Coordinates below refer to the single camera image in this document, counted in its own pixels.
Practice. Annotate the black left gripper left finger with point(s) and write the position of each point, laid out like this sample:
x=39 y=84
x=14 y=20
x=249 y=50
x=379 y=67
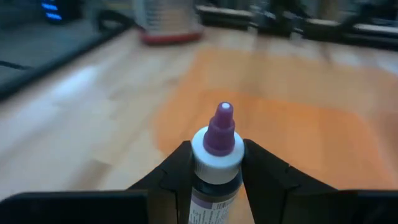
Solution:
x=168 y=196

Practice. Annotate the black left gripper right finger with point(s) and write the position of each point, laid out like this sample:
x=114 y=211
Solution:
x=270 y=193

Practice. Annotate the purple cap dropper bottle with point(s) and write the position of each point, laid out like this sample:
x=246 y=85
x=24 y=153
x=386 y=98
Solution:
x=217 y=168

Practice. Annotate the red metal box grater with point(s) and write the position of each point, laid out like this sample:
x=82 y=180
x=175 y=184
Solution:
x=168 y=18

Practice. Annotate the black device blue lights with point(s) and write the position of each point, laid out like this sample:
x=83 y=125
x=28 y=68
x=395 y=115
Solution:
x=51 y=12

